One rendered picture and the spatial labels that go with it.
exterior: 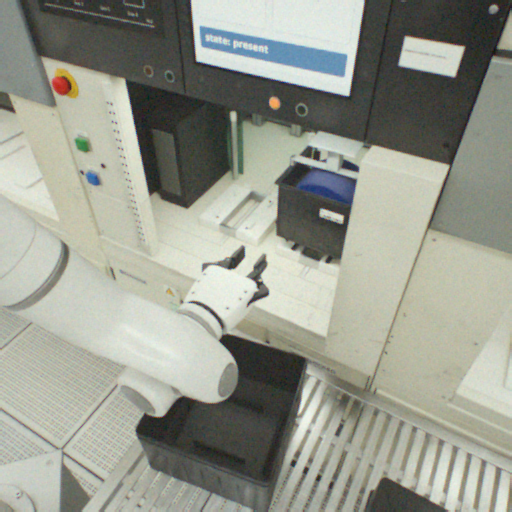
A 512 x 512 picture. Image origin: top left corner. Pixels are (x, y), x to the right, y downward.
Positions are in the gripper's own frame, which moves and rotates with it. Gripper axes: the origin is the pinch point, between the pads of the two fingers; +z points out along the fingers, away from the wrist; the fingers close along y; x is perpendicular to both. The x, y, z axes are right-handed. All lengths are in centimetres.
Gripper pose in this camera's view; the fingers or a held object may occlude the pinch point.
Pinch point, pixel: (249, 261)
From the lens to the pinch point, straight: 81.6
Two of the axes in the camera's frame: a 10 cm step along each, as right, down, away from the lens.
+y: 8.7, 3.4, -3.5
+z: 4.9, -6.1, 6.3
